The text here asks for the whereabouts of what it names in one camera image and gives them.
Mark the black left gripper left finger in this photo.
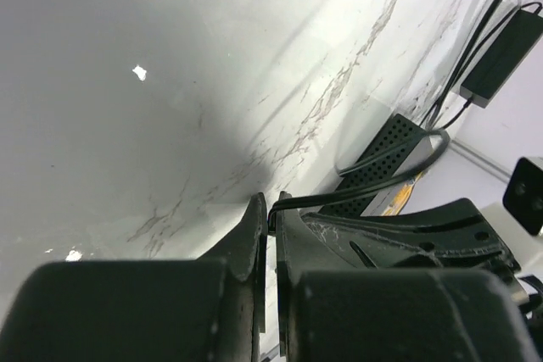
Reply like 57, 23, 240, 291
6, 194, 267, 361

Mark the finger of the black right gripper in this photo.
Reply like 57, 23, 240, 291
302, 198, 509, 271

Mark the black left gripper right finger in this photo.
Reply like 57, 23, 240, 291
274, 209, 542, 361

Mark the black network switch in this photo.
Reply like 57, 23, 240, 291
319, 114, 432, 218

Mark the black power adapter cable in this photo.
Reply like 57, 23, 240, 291
266, 0, 543, 236

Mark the black power adapter box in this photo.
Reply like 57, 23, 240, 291
460, 10, 542, 109

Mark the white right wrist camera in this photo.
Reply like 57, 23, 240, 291
484, 156, 542, 237

